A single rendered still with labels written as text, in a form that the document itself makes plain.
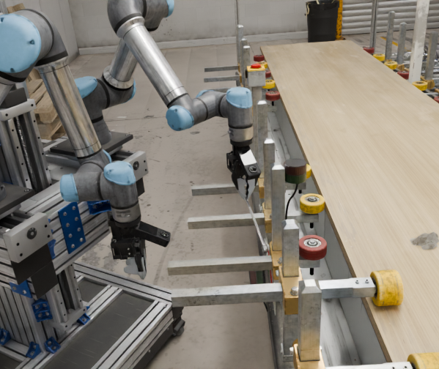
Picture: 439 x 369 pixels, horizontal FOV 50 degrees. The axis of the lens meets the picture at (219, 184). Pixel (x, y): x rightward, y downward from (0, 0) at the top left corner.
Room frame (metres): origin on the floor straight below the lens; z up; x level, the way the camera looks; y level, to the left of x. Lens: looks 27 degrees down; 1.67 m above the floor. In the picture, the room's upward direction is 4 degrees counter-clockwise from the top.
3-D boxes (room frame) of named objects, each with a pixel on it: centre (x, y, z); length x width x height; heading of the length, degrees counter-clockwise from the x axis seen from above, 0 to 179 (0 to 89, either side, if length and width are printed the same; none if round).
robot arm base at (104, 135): (1.70, 0.47, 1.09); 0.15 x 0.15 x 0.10
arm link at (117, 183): (1.13, 0.26, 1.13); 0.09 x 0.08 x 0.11; 88
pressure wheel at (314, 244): (1.11, -0.25, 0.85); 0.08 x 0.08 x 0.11
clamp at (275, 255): (1.13, -0.16, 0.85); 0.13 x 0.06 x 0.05; 178
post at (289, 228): (0.90, -0.15, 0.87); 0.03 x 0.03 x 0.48; 88
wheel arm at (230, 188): (1.61, -0.11, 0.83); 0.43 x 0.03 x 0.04; 88
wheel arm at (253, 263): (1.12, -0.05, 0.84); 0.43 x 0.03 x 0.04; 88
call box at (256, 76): (1.91, -0.18, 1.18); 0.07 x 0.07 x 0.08; 88
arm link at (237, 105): (1.38, -0.08, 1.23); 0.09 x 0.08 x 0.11; 47
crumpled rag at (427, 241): (1.08, -0.56, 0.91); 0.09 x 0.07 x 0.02; 115
